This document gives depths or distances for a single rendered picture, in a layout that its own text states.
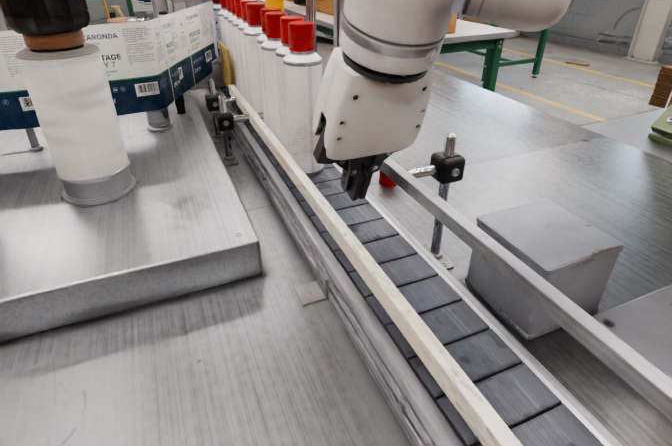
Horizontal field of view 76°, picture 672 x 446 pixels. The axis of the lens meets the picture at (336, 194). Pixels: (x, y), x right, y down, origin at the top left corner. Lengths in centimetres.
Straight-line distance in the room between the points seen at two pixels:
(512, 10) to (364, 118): 14
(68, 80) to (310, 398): 42
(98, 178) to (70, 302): 17
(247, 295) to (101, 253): 16
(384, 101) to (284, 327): 24
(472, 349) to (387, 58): 24
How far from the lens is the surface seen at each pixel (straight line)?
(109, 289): 51
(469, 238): 38
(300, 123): 59
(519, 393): 38
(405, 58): 34
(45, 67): 58
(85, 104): 59
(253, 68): 81
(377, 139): 41
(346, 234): 44
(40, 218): 64
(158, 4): 109
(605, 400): 47
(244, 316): 48
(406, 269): 45
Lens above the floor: 117
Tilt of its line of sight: 30 degrees down
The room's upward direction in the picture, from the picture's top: straight up
